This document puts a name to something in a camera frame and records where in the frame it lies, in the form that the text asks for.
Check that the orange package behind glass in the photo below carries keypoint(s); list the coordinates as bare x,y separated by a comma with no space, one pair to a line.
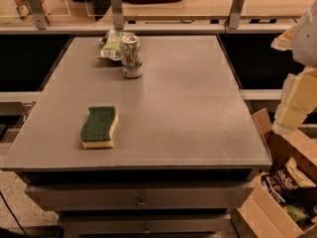
15,12

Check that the yellow snack bag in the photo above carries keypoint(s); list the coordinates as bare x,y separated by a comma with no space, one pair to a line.
300,178

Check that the grey drawer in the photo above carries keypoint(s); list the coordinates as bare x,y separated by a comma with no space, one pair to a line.
144,224
148,195

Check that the left metal bracket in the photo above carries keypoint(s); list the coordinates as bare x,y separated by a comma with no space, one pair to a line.
38,13

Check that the right metal bracket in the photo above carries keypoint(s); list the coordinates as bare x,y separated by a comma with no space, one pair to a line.
234,18

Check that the green snack bag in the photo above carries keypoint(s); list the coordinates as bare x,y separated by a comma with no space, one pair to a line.
295,213

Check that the green white 7up can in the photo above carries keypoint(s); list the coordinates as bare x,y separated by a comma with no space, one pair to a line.
131,56

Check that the middle metal bracket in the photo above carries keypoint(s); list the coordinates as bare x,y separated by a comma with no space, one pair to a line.
117,12

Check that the dark snack bag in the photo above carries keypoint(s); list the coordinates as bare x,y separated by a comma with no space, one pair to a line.
281,186

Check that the green yellow sponge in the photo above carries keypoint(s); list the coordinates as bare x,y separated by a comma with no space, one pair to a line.
97,131

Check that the green chip bag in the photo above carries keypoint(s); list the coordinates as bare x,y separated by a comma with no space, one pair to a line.
111,49

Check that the metal bracket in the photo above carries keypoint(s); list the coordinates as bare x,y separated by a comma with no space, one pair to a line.
38,13
234,18
117,12

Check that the cardboard box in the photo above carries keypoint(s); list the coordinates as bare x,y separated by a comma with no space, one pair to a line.
265,216

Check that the lower grey drawer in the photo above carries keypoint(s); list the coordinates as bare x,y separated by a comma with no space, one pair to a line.
144,224

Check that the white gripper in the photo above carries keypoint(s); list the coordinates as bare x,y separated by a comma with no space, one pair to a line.
307,39

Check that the upper grey drawer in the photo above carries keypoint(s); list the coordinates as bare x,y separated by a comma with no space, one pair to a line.
148,195

